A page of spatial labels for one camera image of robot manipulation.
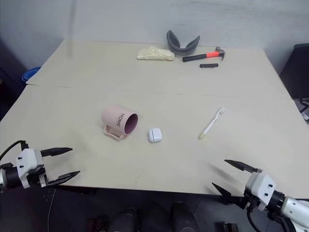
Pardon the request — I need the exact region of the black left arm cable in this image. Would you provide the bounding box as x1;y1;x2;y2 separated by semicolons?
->
0;139;30;161

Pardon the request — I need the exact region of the black chair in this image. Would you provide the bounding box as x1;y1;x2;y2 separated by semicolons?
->
279;43;309;100

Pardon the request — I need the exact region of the thin white cable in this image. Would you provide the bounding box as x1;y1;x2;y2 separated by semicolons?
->
47;188;57;232

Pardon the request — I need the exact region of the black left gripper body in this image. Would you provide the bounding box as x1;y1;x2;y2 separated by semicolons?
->
26;166;51;188

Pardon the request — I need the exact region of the blue round container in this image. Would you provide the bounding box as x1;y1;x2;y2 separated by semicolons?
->
21;67;41;82

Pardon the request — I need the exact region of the pink ribbed HOME cup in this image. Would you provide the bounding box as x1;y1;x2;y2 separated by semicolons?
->
101;105;139;141

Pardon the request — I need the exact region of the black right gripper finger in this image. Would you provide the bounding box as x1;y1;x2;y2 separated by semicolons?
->
224;159;263;174
211;182;246;210

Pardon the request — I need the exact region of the white rounded small case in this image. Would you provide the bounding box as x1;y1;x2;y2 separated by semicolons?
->
147;128;163;144

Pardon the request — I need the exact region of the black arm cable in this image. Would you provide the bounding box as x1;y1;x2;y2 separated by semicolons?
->
0;139;30;161
246;207;258;232

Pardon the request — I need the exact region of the white yellow toothbrush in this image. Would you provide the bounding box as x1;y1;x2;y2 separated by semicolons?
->
198;106;227;140

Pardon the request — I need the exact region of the small dark box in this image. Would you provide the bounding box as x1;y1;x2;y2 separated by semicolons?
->
223;222;239;232

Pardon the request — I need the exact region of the grey curved foam pad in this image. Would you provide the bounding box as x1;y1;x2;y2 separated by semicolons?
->
166;29;201;57

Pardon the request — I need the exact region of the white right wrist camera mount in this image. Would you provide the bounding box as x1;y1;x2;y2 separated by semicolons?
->
244;172;277;205

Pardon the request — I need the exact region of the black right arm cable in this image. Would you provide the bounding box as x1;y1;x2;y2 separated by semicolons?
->
246;207;258;232

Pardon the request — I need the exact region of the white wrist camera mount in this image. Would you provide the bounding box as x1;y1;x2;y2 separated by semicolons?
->
15;148;47;189
244;172;277;205

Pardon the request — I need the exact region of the dark rounded shape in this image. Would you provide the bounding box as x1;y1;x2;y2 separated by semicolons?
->
113;207;140;232

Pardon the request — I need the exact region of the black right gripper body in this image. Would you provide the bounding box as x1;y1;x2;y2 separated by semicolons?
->
242;188;267;214

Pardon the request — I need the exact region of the pale yellow plastic bag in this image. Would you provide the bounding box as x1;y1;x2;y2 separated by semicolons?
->
136;46;175;61

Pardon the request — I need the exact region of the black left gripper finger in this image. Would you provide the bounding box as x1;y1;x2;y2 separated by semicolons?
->
48;170;81;187
40;147;73;158

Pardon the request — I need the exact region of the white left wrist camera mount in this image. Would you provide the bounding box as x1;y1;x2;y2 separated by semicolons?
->
15;148;47;189

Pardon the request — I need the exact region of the hammer with orange black handle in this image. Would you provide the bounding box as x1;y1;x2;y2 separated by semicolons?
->
182;46;228;63

